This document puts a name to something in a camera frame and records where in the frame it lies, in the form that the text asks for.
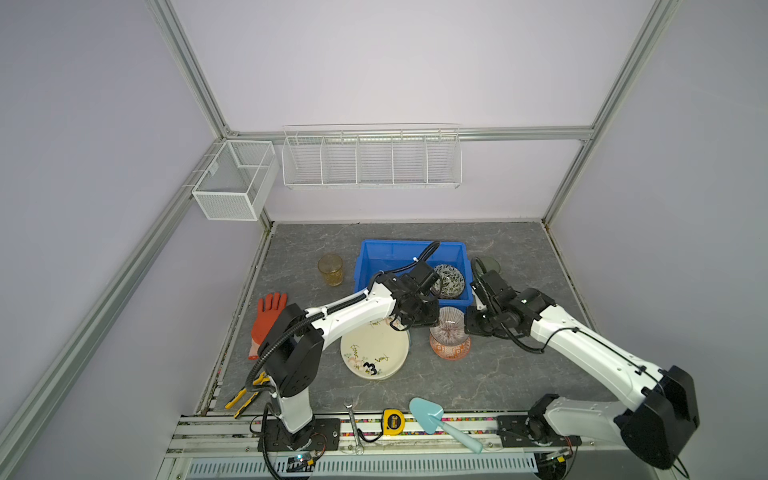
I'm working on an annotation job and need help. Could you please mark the red striped bowl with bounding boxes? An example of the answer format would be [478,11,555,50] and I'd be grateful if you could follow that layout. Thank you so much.
[430,307,468,346]

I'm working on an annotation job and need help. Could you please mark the amber glass cup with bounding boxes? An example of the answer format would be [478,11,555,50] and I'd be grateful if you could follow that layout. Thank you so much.
[317,253,344,287]

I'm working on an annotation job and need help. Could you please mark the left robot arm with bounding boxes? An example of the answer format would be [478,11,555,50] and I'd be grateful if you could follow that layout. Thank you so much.
[236,260,440,449]

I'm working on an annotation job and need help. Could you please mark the floral cream plate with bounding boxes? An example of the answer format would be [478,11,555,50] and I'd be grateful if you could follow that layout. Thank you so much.
[340,318,411,381]

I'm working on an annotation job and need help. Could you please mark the blue plastic bin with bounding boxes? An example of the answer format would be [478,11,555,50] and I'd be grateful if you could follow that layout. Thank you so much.
[353,239,474,312]

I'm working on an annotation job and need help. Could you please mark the orange blue patterned bowl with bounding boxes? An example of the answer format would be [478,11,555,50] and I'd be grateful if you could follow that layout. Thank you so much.
[429,335,472,361]

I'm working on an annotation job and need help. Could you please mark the white wire shelf basket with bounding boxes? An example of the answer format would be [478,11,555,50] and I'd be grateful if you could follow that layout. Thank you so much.
[282,123,463,189]

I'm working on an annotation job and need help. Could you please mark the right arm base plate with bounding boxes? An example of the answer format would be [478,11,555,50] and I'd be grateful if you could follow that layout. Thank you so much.
[496,414,582,448]

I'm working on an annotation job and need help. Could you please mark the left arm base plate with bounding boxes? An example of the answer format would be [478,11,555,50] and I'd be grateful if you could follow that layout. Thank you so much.
[258,418,341,452]

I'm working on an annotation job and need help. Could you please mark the orange work glove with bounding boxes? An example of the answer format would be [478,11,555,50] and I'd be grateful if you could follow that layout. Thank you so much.
[248,292,288,361]

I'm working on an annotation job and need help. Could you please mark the white vent grille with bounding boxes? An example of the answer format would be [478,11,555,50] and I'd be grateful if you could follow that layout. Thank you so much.
[186,453,539,479]

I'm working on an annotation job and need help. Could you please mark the yellow handled pliers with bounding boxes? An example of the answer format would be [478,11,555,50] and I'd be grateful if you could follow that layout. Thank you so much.
[225,372,272,419]

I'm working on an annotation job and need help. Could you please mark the yellow tape measure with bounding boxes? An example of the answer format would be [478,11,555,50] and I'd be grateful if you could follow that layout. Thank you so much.
[381,409,406,436]

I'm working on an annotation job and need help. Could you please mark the teal garden trowel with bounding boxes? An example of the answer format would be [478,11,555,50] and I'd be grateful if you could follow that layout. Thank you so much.
[409,397,483,454]

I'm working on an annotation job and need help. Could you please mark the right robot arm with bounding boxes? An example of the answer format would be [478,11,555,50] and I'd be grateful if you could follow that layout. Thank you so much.
[465,258,700,478]

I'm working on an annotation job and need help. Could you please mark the silver wrench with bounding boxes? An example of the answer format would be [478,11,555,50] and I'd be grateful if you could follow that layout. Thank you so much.
[344,400,364,455]

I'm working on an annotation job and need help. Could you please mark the white mesh box basket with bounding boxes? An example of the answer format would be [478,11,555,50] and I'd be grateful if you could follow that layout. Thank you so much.
[192,140,279,221]

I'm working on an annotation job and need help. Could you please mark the green glass cup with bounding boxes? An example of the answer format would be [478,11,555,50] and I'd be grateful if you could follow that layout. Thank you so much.
[472,256,502,275]

